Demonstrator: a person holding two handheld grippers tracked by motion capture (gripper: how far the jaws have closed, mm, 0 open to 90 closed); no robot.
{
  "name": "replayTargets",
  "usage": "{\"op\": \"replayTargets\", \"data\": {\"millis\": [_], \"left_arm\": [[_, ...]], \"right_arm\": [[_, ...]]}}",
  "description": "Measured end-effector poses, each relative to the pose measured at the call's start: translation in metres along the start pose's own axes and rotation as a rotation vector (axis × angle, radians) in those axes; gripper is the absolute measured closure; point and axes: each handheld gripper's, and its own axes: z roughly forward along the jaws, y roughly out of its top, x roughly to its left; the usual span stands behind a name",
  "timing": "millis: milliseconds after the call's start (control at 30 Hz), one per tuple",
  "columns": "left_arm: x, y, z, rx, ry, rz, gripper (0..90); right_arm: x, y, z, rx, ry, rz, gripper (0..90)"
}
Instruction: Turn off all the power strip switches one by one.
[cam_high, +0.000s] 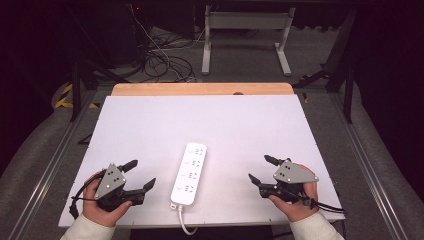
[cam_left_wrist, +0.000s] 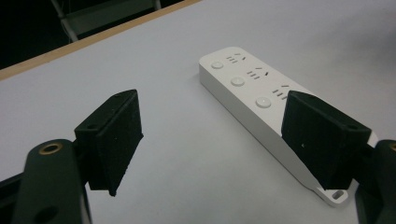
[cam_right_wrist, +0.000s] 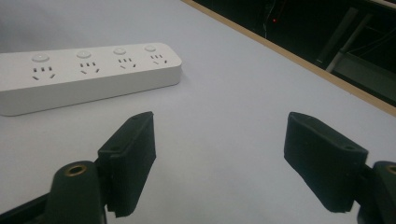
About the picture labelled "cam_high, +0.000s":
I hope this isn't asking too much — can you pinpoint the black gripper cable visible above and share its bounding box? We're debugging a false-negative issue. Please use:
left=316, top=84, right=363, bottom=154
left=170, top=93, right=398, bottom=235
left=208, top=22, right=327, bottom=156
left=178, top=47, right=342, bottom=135
left=301, top=196, right=348, bottom=215
left=68, top=171, right=104, bottom=220

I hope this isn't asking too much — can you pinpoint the yellow black hazard tape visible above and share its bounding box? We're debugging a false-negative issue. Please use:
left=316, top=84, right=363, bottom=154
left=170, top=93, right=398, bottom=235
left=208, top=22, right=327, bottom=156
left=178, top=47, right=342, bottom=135
left=54, top=83, right=101, bottom=110

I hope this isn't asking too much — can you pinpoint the person's right hand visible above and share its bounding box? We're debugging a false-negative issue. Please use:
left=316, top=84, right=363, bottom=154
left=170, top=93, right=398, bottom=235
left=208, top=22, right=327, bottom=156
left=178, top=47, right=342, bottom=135
left=268, top=163, right=320, bottom=223

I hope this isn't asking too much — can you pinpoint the wooden table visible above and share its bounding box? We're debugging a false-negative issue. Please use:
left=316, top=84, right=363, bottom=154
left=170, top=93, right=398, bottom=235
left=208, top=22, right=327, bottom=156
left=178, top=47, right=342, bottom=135
left=110, top=82, right=295, bottom=97

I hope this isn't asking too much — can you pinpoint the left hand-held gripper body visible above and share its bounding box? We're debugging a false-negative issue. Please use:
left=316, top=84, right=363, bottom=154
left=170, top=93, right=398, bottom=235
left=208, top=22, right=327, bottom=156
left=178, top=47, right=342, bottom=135
left=94, top=162, right=147, bottom=212

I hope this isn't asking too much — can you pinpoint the white power strip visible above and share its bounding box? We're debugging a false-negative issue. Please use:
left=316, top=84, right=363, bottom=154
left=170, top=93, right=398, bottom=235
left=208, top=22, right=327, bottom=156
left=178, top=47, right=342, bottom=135
left=169, top=142, right=208, bottom=211

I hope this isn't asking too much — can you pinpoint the white floor cable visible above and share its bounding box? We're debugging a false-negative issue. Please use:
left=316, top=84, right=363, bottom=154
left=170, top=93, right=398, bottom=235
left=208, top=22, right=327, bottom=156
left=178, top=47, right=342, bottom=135
left=129, top=4, right=206, bottom=83

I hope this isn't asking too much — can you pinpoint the white power strip cable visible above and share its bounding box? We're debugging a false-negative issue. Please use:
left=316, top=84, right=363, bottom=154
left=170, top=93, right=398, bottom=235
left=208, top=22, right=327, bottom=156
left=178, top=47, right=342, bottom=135
left=176, top=204, right=199, bottom=236

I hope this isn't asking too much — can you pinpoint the black metal stand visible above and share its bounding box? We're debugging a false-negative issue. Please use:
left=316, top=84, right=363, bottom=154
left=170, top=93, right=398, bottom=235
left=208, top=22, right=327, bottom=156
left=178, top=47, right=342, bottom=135
left=293, top=9, right=358, bottom=125
left=68, top=4, right=133, bottom=123

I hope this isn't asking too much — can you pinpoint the black floor cable bundle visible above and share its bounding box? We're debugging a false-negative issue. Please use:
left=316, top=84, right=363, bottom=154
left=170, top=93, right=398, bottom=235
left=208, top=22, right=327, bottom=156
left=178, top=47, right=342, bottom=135
left=141, top=28, right=198, bottom=83

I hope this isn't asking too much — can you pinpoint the white metal desk frame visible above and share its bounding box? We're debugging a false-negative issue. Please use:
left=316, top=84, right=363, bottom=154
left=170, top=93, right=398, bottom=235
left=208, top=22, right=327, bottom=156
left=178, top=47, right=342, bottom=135
left=201, top=5, right=297, bottom=77

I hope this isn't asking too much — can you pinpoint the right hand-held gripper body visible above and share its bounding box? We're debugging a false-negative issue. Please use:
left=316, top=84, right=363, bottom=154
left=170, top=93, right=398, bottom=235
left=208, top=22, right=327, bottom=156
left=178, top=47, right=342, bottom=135
left=258, top=160, right=320, bottom=208

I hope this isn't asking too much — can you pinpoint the person's left hand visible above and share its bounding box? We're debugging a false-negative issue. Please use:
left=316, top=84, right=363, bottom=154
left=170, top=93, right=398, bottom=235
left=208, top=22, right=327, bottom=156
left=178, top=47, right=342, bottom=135
left=82, top=169, right=134, bottom=229

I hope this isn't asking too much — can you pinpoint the aluminium floor rail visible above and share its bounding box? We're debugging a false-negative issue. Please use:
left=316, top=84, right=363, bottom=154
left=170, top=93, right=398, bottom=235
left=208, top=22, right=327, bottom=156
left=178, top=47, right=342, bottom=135
left=6, top=89, right=98, bottom=240
left=331, top=93, right=409, bottom=240

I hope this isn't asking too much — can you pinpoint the black computer case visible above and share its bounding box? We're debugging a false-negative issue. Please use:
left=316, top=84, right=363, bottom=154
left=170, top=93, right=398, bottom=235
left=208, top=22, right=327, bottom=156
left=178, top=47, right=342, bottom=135
left=108, top=2, right=153, bottom=66

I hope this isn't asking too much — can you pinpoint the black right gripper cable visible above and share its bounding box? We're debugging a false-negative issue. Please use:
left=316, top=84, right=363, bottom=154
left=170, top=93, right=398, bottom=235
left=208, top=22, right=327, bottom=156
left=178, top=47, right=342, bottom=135
left=301, top=196, right=348, bottom=215

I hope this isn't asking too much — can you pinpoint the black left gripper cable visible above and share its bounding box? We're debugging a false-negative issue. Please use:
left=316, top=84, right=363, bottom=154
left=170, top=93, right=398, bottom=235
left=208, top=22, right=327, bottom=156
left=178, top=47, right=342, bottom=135
left=68, top=171, right=104, bottom=220

